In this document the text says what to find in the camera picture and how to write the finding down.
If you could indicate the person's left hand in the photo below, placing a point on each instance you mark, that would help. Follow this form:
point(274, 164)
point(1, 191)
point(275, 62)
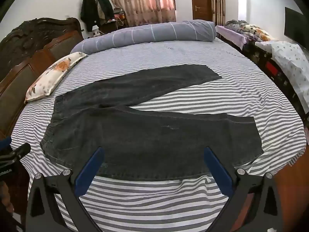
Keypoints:
point(4, 194)

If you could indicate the dark grey denim pants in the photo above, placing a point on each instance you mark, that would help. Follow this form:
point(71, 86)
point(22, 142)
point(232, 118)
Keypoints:
point(144, 137)

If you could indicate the floral quilt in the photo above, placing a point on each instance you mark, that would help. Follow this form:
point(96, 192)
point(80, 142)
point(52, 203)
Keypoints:
point(253, 30)

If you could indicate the black jacket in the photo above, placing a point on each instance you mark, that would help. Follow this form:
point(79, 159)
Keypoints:
point(88, 12)

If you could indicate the dark carved wooden headboard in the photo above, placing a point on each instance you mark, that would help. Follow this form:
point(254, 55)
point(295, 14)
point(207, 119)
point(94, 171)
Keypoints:
point(24, 53)

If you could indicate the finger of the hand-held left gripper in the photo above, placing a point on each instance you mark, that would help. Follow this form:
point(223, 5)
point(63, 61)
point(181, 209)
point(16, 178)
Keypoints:
point(23, 151)

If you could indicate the pink patterned curtain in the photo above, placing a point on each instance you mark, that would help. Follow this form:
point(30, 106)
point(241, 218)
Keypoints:
point(142, 2)

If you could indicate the black television screen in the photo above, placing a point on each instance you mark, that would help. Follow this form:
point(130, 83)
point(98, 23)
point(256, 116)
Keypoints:
point(295, 26)

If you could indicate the cluttered bedside table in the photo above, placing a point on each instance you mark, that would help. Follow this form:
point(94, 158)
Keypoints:
point(118, 19)

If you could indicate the brown wooden door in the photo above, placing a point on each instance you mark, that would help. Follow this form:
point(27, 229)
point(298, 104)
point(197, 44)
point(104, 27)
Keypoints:
point(200, 0)

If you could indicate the narrow patterned curtain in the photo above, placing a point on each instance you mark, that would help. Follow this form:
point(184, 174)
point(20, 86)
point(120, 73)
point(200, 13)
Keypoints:
point(217, 2)

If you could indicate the rolled grey checked blanket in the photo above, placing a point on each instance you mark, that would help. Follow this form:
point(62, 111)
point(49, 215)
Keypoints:
point(157, 32)

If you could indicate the purple cloth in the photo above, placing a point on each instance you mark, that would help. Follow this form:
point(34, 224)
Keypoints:
point(229, 35)

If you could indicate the white dotted cloth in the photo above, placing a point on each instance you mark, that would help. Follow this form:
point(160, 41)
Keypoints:
point(289, 58)

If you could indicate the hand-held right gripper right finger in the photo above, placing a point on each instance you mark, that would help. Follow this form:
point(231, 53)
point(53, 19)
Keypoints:
point(217, 171)

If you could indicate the bed with striped sheet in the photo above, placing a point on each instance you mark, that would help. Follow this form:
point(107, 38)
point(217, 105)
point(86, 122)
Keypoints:
point(217, 96)

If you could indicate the grey green jacket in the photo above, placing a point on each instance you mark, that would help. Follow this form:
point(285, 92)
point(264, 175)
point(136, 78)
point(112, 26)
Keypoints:
point(105, 7)

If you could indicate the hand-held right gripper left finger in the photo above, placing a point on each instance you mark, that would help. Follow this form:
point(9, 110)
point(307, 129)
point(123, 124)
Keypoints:
point(89, 171)

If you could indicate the floral pillow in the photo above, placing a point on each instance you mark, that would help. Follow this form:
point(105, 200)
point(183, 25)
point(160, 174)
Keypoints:
point(53, 75)

